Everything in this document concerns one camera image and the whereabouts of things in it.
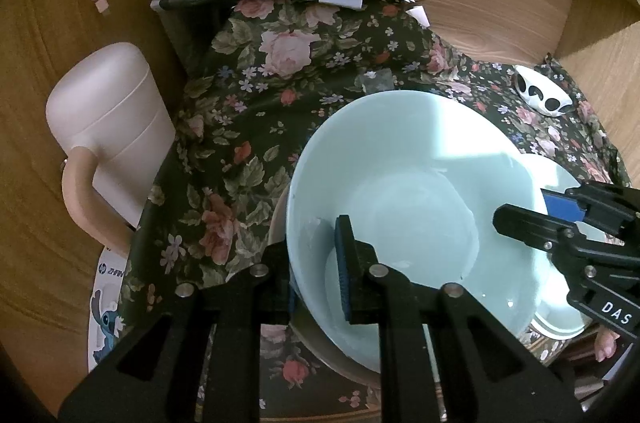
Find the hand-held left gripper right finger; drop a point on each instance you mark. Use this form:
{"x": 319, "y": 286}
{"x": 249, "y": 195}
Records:
{"x": 342, "y": 264}

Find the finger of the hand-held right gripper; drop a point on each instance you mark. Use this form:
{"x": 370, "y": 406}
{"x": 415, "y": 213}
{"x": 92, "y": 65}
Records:
{"x": 525, "y": 225}
{"x": 562, "y": 205}

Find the floral tablecloth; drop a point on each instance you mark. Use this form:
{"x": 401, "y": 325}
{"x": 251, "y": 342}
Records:
{"x": 240, "y": 103}

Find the person's right hand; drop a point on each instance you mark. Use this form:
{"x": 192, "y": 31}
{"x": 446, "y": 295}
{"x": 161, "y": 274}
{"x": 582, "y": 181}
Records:
{"x": 605, "y": 345}

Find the mint green bowl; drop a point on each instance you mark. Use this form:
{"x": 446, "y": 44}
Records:
{"x": 425, "y": 163}

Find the mint green plate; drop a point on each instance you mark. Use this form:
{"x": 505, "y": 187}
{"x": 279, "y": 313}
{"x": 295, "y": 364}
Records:
{"x": 560, "y": 175}

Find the white paper slip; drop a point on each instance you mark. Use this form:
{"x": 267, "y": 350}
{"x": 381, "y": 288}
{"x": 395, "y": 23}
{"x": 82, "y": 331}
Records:
{"x": 419, "y": 15}

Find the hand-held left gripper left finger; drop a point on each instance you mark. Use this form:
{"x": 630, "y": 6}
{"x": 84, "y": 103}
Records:
{"x": 277, "y": 285}

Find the white plate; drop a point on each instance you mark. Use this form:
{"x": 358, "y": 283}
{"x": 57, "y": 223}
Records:
{"x": 279, "y": 223}

